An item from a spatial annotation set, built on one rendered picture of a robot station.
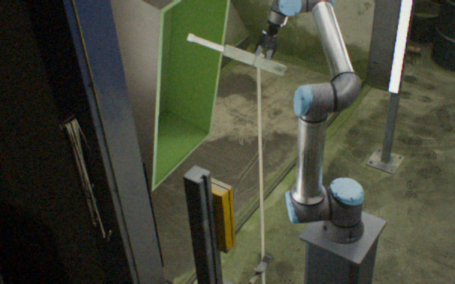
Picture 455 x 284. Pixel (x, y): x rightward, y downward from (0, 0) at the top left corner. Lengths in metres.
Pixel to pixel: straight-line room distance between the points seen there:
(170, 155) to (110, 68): 1.65
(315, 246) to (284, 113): 1.91
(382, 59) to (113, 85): 3.10
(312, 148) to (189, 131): 1.46
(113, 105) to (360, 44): 3.06
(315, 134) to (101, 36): 0.93
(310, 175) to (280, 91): 2.35
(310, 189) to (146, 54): 0.96
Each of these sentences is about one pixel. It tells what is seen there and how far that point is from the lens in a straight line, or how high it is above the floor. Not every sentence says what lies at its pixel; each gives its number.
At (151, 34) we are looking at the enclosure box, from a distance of 2.70.
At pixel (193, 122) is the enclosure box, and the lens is 3.79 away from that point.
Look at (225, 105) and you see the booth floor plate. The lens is 4.69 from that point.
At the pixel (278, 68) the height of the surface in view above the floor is 1.26.
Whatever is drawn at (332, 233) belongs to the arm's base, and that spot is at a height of 0.68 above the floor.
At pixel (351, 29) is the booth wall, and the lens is 4.83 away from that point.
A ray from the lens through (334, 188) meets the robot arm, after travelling 2.71.
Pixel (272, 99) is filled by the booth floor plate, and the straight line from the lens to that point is 4.74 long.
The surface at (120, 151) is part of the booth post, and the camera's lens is 2.19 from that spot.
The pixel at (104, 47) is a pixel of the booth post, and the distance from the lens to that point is 1.97.
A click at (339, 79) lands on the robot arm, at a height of 1.49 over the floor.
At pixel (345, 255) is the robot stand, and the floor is 0.64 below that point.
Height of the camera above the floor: 2.79
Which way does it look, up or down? 39 degrees down
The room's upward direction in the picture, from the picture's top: 4 degrees counter-clockwise
